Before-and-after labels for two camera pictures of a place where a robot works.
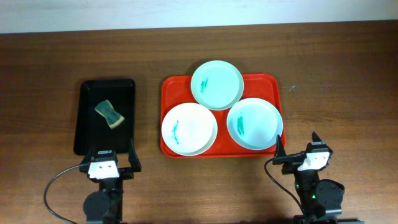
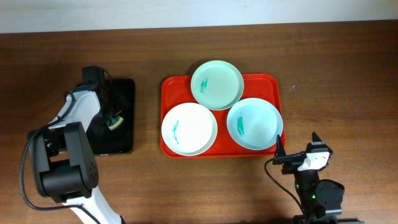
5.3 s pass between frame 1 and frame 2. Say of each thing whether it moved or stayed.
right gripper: stayed
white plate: stayed
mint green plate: stayed
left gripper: moved
